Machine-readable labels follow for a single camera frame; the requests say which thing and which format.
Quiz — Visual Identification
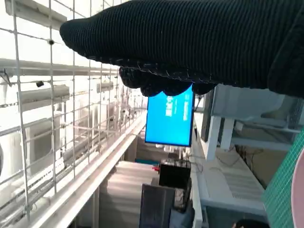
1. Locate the black computer box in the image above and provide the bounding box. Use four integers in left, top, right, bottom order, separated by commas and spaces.
158, 159, 192, 188

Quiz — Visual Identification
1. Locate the dark rectangular panel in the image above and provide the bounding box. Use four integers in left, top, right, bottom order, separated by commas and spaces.
139, 183, 178, 228

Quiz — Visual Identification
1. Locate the white corrugated partition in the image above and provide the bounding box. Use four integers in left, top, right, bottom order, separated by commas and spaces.
98, 160, 161, 228

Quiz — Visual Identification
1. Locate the blue screen monitor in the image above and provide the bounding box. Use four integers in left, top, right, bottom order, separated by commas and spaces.
144, 84, 196, 147

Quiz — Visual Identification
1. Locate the pink bowl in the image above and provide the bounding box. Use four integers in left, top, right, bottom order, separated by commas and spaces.
291, 149, 304, 228

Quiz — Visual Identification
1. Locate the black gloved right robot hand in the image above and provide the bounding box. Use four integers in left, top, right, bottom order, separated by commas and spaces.
59, 0, 304, 98

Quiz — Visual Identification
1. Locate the dark flat screen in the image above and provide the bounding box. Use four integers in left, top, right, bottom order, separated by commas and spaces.
200, 91, 216, 143

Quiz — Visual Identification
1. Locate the green cutting mat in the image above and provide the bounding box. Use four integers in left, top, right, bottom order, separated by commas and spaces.
261, 134, 304, 228

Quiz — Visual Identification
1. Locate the white metal ceiling grid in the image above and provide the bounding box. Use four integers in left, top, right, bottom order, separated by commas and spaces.
0, 0, 148, 224

